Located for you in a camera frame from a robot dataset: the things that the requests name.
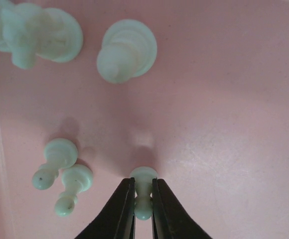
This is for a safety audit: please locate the pink plastic tray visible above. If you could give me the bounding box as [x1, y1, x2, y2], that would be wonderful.
[0, 0, 289, 239]

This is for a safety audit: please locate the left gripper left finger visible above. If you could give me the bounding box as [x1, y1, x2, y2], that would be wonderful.
[76, 178, 136, 239]

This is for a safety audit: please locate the white chess pawn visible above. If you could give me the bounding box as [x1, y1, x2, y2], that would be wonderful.
[32, 138, 78, 190]
[54, 164, 93, 217]
[130, 166, 158, 221]

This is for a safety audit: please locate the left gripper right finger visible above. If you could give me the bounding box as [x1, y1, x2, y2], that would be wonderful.
[152, 179, 209, 239]

